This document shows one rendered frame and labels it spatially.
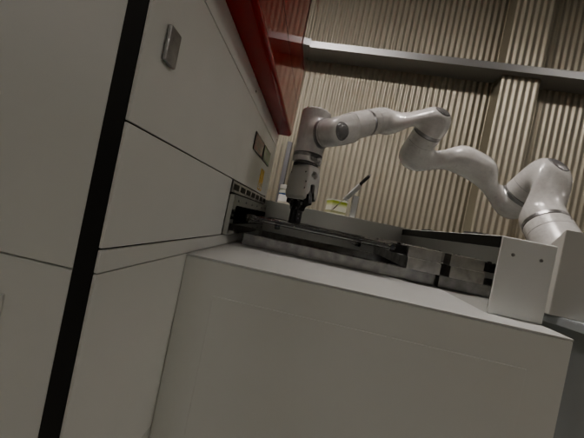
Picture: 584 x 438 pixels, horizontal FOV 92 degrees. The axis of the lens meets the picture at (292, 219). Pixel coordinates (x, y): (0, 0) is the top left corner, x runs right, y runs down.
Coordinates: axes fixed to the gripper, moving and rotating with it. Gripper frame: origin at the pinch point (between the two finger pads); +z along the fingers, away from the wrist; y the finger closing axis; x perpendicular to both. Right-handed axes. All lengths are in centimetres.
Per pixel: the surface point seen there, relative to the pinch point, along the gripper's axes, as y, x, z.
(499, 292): -49, -11, 6
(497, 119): 34, -217, -118
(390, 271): -24.4, -14.8, 8.7
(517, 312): -51, -13, 9
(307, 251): -10.1, 1.5, 8.3
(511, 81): 31, -221, -152
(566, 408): -56, -45, 30
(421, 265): -30.9, -16.9, 5.3
